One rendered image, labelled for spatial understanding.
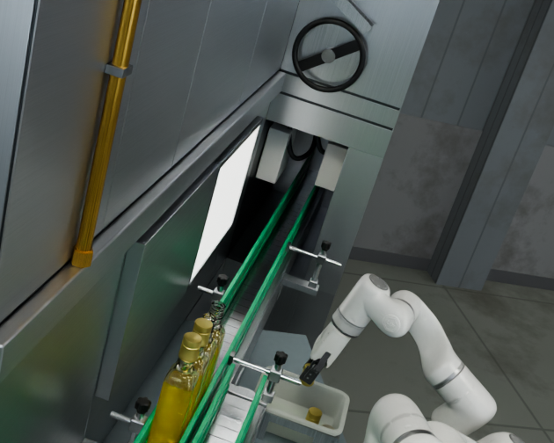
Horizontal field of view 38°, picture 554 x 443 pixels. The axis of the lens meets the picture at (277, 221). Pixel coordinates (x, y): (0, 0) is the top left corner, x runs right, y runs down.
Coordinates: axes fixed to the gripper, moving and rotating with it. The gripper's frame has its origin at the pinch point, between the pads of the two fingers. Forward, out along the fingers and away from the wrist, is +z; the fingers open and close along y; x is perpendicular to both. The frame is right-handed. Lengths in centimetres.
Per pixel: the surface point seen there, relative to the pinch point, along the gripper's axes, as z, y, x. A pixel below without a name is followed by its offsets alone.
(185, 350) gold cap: -16, 42, -27
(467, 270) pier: 63, -279, 84
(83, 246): -40, 68, -47
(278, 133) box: -14, -84, -40
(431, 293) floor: 78, -258, 72
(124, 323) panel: -14, 43, -39
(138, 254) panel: -28, 43, -43
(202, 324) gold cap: -17.8, 35.1, -27.1
